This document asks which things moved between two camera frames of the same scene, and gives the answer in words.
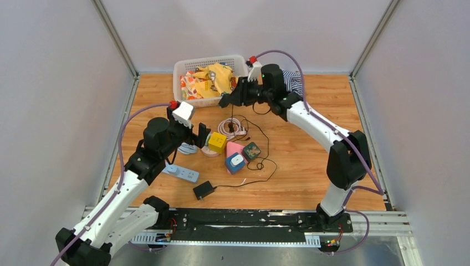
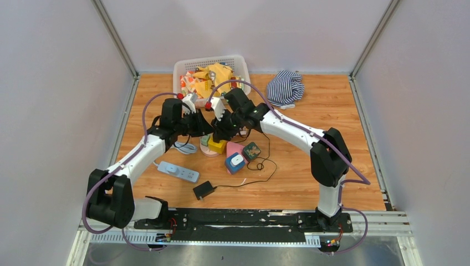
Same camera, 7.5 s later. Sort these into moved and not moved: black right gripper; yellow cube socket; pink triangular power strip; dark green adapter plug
Moved: black right gripper
Not moved: yellow cube socket; dark green adapter plug; pink triangular power strip
